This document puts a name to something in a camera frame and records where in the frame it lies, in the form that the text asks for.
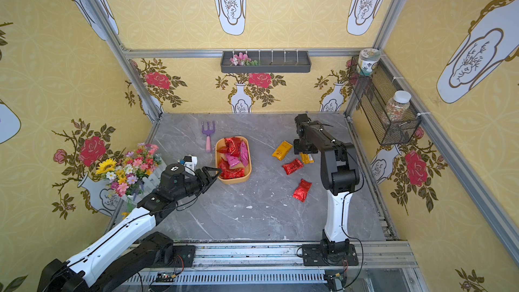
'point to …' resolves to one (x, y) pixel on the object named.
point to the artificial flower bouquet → (126, 175)
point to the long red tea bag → (233, 146)
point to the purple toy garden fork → (208, 132)
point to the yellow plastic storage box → (219, 144)
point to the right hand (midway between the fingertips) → (310, 149)
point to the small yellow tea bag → (305, 158)
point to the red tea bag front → (232, 173)
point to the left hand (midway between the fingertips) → (214, 171)
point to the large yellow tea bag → (282, 150)
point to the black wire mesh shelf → (374, 91)
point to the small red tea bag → (293, 166)
